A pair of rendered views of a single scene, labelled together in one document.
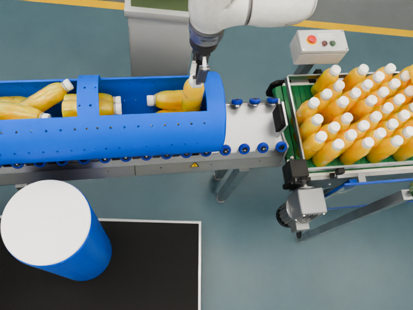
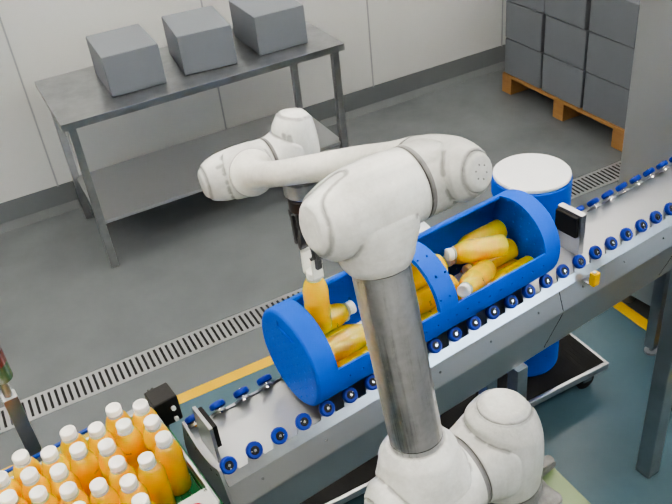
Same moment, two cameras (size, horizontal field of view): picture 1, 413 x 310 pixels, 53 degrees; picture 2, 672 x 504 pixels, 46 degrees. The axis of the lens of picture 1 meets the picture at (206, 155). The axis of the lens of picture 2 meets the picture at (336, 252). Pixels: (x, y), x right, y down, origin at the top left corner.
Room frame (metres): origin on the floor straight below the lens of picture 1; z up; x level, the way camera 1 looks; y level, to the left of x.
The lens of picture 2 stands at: (2.27, 0.10, 2.52)
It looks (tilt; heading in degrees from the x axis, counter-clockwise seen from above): 35 degrees down; 177
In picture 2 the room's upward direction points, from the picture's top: 7 degrees counter-clockwise
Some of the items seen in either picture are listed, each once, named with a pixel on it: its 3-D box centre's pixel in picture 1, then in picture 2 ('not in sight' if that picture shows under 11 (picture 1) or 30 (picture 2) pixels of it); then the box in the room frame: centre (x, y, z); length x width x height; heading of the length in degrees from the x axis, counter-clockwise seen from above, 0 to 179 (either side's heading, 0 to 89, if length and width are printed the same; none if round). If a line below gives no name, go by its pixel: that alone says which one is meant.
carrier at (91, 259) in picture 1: (69, 240); not in sight; (0.11, 0.39, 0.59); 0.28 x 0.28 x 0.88
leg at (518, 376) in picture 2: not in sight; (515, 430); (0.38, 0.75, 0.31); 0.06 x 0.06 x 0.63; 28
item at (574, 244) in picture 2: not in sight; (568, 230); (0.19, 0.97, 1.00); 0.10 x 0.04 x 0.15; 28
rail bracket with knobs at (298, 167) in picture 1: (294, 170); (164, 408); (0.65, -0.34, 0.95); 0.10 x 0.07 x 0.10; 28
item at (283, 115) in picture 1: (278, 120); (209, 433); (0.81, -0.21, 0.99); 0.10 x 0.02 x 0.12; 28
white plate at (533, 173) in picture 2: not in sight; (531, 172); (-0.16, 0.96, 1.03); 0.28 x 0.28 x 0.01
